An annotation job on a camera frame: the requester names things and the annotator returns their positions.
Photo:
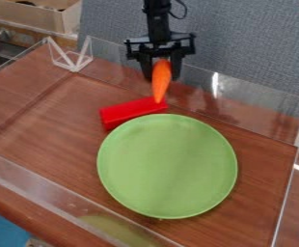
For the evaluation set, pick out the cardboard box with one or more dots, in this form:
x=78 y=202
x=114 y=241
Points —
x=52 y=15

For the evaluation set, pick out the green round plate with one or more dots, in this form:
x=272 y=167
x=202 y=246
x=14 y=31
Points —
x=166 y=166

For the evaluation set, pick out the wooden shelf with knob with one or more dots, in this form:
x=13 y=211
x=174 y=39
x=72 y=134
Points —
x=17 y=37

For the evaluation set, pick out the clear acrylic enclosure wall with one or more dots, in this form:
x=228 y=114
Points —
x=49 y=136

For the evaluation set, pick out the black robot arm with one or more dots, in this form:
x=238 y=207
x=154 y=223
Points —
x=157 y=11

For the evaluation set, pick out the red wedge block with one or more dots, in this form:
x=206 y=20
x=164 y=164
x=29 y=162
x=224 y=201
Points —
x=118 y=113

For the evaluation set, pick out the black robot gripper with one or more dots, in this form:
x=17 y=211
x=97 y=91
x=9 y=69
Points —
x=176 y=48

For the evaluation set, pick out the orange toy carrot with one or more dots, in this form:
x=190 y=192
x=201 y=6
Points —
x=160 y=79

